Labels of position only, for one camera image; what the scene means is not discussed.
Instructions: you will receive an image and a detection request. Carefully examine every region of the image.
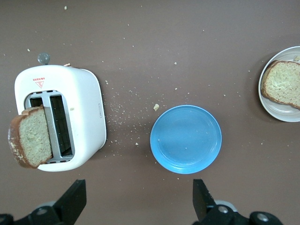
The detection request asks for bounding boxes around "white toaster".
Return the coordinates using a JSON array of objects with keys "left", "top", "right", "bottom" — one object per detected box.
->
[{"left": 14, "top": 52, "right": 107, "bottom": 172}]

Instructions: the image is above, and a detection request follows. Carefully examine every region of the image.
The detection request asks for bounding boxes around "brown crust bread slice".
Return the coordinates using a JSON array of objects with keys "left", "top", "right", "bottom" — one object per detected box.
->
[
  {"left": 261, "top": 60, "right": 300, "bottom": 109},
  {"left": 8, "top": 105, "right": 53, "bottom": 169}
]

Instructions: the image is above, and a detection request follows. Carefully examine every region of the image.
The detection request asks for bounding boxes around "blue plate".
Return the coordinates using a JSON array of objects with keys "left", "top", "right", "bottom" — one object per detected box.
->
[{"left": 150, "top": 105, "right": 223, "bottom": 175}]

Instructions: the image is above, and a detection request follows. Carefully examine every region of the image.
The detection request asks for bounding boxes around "beige plate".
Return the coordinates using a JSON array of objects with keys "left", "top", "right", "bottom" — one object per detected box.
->
[{"left": 258, "top": 45, "right": 300, "bottom": 123}]

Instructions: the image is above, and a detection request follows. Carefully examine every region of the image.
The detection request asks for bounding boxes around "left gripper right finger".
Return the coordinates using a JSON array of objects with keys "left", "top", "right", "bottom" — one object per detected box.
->
[{"left": 192, "top": 179, "right": 282, "bottom": 225}]

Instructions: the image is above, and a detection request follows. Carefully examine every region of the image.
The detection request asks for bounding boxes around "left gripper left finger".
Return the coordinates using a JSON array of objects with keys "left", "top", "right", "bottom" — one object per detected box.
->
[{"left": 0, "top": 179, "right": 87, "bottom": 225}]

